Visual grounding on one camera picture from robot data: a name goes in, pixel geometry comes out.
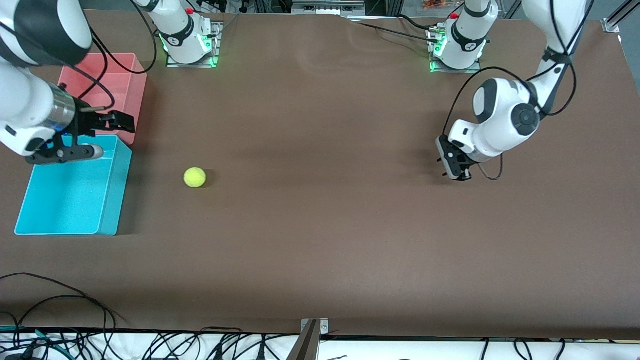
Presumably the dark camera mount pole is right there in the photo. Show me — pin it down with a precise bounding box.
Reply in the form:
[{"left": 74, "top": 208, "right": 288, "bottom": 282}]
[{"left": 286, "top": 320, "right": 321, "bottom": 360}]

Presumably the yellow tennis ball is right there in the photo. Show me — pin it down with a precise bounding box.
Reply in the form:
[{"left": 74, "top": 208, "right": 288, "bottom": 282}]
[{"left": 183, "top": 167, "right": 207, "bottom": 189}]

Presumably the long looped black cable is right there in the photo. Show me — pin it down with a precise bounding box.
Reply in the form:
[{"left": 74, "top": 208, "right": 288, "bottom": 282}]
[{"left": 0, "top": 272, "right": 128, "bottom": 332}]

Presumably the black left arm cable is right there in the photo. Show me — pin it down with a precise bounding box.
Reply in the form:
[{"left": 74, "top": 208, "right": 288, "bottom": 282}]
[{"left": 442, "top": 0, "right": 597, "bottom": 182}]

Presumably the pink plastic bin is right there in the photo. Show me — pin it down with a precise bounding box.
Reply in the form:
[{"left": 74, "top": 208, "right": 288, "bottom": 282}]
[{"left": 57, "top": 52, "right": 148, "bottom": 146}]

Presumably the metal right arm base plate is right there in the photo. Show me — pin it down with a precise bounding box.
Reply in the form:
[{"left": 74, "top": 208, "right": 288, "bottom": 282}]
[{"left": 166, "top": 21, "right": 223, "bottom": 69}]

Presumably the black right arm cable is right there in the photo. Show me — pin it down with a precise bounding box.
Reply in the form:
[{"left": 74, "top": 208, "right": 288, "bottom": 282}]
[{"left": 62, "top": 0, "right": 157, "bottom": 113}]

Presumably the teal cable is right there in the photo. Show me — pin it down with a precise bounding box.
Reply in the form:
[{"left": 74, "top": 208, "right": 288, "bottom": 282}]
[{"left": 0, "top": 326, "right": 68, "bottom": 359}]

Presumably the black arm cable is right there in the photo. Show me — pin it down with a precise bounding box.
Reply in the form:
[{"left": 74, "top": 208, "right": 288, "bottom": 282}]
[
  {"left": 62, "top": 0, "right": 157, "bottom": 113},
  {"left": 442, "top": 0, "right": 597, "bottom": 182}
]

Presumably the grey metal device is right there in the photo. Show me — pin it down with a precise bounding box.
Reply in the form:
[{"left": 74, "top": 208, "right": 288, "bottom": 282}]
[{"left": 291, "top": 0, "right": 366, "bottom": 15}]

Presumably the blue plastic bin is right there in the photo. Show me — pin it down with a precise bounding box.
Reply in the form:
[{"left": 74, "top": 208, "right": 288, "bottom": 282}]
[{"left": 14, "top": 134, "right": 133, "bottom": 237}]

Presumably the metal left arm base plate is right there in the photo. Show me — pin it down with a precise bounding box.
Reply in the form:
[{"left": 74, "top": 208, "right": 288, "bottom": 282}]
[{"left": 429, "top": 27, "right": 483, "bottom": 75}]

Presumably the black base power cable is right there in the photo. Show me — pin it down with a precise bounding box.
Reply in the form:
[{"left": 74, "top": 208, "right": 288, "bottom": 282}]
[{"left": 350, "top": 19, "right": 442, "bottom": 44}]

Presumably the small metal bracket plate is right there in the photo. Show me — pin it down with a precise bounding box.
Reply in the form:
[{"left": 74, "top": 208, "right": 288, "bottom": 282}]
[{"left": 300, "top": 318, "right": 330, "bottom": 336}]

